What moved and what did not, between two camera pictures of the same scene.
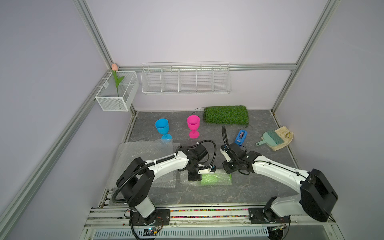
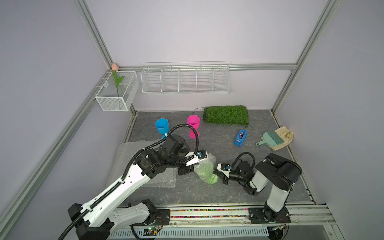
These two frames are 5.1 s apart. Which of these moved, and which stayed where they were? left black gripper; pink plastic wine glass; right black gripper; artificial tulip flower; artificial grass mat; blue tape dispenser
Moved: right black gripper; left black gripper
Stayed: pink plastic wine glass; artificial tulip flower; artificial grass mat; blue tape dispenser
